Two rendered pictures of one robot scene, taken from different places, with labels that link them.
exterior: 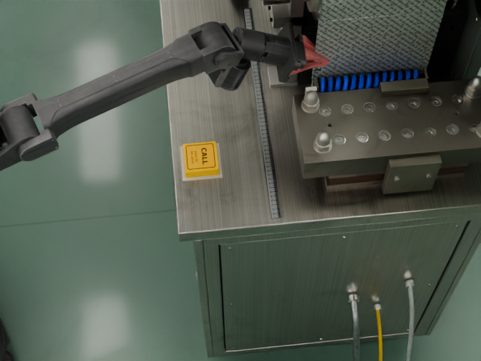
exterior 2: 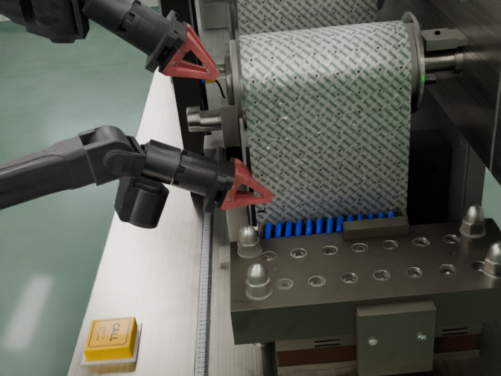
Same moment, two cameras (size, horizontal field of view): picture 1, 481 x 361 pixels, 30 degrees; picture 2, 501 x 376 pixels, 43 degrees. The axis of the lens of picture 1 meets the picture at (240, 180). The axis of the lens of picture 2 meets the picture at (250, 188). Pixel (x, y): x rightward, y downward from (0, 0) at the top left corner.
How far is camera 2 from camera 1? 99 cm
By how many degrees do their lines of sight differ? 31
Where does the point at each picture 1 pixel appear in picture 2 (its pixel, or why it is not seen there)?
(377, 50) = (334, 177)
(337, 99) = (286, 245)
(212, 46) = (100, 141)
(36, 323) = not seen: outside the picture
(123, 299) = not seen: outside the picture
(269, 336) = not seen: outside the picture
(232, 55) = (127, 154)
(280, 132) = (225, 309)
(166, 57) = (39, 155)
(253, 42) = (163, 152)
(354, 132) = (306, 275)
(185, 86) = (119, 268)
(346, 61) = (296, 198)
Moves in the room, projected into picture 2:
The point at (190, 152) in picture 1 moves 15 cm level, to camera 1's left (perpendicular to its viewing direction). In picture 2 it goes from (98, 327) to (6, 330)
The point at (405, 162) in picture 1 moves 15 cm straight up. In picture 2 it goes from (380, 309) to (382, 212)
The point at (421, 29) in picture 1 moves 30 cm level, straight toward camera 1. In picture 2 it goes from (385, 141) to (331, 259)
